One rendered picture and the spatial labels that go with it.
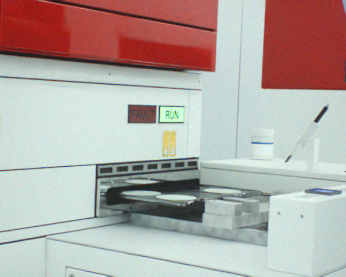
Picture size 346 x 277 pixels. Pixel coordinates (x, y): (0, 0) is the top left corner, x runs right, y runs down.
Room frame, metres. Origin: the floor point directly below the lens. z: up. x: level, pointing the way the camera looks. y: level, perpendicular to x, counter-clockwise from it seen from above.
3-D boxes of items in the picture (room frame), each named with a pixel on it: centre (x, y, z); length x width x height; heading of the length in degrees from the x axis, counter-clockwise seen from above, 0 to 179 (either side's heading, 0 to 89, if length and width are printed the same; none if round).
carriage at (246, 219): (1.87, -0.21, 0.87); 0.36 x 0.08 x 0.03; 144
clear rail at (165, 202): (1.86, 0.12, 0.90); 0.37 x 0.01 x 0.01; 54
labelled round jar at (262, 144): (2.38, -0.28, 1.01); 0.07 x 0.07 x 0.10
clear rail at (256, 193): (1.90, -0.14, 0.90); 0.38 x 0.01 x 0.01; 144
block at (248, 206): (1.80, -0.17, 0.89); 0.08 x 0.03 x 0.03; 54
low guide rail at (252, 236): (1.77, -0.11, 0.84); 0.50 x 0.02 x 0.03; 54
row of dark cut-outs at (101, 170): (2.02, 0.05, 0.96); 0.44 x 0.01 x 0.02; 144
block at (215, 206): (1.74, -0.12, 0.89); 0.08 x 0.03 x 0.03; 54
